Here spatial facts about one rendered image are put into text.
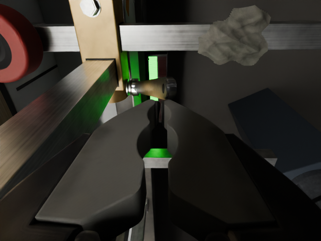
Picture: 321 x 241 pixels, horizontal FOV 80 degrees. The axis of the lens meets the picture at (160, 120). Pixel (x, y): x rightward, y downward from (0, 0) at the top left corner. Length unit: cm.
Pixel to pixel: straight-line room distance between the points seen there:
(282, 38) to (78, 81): 24
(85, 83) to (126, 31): 10
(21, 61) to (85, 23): 8
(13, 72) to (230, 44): 25
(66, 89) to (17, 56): 10
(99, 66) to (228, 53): 16
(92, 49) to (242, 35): 18
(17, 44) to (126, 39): 12
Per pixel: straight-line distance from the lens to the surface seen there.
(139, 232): 65
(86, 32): 26
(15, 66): 27
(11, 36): 26
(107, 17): 25
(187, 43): 26
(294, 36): 30
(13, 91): 45
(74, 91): 17
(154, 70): 43
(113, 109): 58
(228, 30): 25
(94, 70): 22
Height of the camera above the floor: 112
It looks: 58 degrees down
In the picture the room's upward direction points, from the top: 178 degrees counter-clockwise
